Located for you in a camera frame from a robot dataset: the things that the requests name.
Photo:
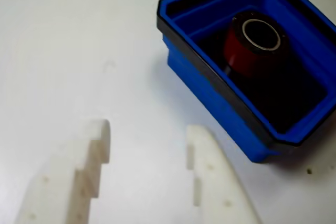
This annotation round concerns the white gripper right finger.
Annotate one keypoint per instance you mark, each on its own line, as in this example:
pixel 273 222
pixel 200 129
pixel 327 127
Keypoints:
pixel 218 176

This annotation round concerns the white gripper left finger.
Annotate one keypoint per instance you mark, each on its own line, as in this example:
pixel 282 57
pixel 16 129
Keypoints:
pixel 55 176

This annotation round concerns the red tape roll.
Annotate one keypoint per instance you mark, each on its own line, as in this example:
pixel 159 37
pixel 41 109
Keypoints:
pixel 241 51

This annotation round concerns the blue square box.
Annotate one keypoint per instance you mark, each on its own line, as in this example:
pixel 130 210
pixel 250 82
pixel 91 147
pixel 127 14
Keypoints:
pixel 210 95

